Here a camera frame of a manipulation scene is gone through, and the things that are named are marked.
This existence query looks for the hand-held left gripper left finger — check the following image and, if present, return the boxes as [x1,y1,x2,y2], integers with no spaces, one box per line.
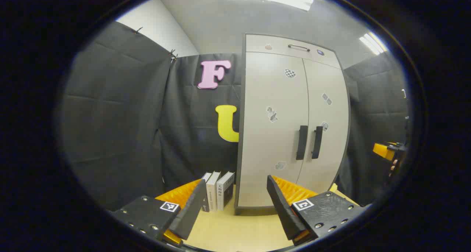
[110,178,207,247]

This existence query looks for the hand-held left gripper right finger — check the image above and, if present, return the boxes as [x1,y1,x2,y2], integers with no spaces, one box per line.
[266,175,368,246]

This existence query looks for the grey double-door shoe cabinet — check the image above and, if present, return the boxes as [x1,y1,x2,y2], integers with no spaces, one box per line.
[234,34,351,215]

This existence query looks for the grey cabinet door checkered sticker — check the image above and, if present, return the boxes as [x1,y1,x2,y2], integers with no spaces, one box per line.
[238,52,309,208]

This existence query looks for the grey cabinet drawer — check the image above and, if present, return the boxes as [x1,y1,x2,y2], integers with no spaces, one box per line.
[245,34,341,70]

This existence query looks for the white book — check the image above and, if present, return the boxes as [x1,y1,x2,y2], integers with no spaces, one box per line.
[206,171,222,212]

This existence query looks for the dark blue book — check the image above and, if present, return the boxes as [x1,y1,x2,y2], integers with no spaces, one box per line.
[201,172,213,212]

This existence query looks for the grey and black book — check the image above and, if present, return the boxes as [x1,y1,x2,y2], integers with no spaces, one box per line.
[216,171,236,211]

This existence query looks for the small ceiling light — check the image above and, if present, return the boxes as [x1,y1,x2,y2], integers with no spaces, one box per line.
[359,32,388,56]

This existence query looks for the black backdrop cloth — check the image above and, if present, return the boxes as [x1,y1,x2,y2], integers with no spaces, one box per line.
[60,21,411,213]

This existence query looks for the black door handle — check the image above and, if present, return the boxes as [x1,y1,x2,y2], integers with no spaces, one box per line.
[296,125,309,161]
[311,126,324,160]

